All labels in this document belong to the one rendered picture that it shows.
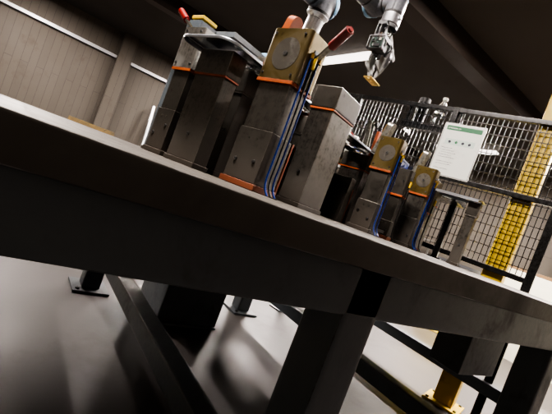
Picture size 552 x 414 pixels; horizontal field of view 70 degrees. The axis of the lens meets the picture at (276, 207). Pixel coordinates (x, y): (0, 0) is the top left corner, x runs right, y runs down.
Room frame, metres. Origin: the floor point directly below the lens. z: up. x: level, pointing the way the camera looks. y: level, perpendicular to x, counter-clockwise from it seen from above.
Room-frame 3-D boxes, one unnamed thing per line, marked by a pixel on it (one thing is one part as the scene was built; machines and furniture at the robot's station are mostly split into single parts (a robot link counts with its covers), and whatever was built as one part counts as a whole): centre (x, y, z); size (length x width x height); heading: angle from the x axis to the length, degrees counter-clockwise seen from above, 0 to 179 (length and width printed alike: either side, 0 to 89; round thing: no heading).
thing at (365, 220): (1.40, -0.32, 0.87); 0.12 x 0.07 x 0.35; 52
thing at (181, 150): (0.96, 0.25, 0.84); 0.12 x 0.05 x 0.29; 52
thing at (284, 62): (0.87, 0.07, 0.88); 0.14 x 0.09 x 0.36; 52
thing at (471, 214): (1.72, -0.82, 0.84); 0.05 x 0.05 x 0.29; 52
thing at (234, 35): (1.49, 0.27, 1.16); 0.37 x 0.14 x 0.02; 142
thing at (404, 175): (1.56, -0.45, 0.84); 0.10 x 0.05 x 0.29; 52
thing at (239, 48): (1.44, -0.13, 1.00); 1.38 x 0.22 x 0.02; 142
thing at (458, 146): (2.21, -0.84, 1.30); 0.23 x 0.02 x 0.31; 52
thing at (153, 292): (1.90, 0.28, 0.33); 0.31 x 0.31 x 0.66; 35
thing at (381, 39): (1.56, -0.16, 1.43); 0.09 x 0.08 x 0.12; 140
